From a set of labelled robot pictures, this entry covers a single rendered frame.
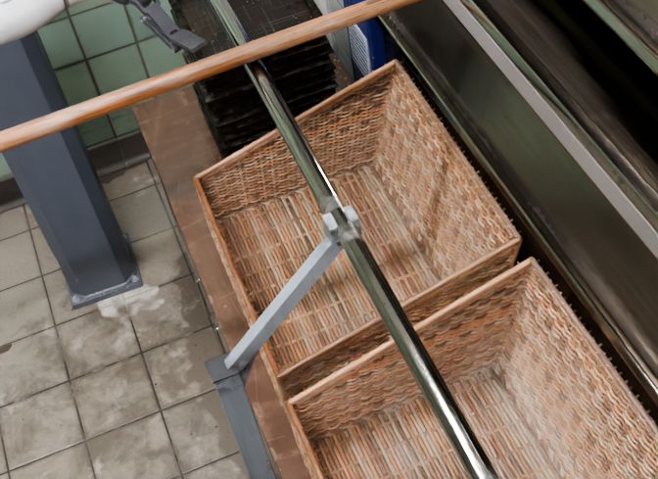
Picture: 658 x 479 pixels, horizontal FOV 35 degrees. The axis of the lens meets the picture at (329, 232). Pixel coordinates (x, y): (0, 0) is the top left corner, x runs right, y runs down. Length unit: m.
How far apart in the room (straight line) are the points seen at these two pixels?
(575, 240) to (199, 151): 1.09
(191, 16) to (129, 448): 1.08
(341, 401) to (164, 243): 1.36
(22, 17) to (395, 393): 0.91
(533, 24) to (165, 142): 1.34
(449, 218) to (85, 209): 1.10
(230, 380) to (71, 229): 1.31
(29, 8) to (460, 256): 0.90
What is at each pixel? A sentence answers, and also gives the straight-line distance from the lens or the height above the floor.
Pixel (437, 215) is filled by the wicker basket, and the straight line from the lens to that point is 2.08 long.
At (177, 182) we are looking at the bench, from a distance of 2.40.
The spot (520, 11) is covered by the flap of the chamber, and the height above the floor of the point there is 1.40.
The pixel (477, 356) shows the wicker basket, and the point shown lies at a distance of 1.92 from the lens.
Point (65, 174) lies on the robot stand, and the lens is 2.69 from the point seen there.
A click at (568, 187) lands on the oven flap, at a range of 1.65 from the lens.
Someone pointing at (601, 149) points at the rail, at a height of 1.43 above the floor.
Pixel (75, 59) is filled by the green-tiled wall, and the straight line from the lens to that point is 3.12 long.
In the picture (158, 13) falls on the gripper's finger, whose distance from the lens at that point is 1.78.
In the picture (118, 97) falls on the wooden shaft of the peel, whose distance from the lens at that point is 1.66.
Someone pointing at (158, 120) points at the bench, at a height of 0.58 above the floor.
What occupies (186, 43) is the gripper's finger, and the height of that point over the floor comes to 1.21.
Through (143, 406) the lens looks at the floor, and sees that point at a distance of 2.76.
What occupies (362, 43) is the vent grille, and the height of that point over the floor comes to 0.77.
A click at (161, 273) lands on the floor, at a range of 3.02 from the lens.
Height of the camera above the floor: 2.22
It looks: 48 degrees down
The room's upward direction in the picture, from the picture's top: 11 degrees counter-clockwise
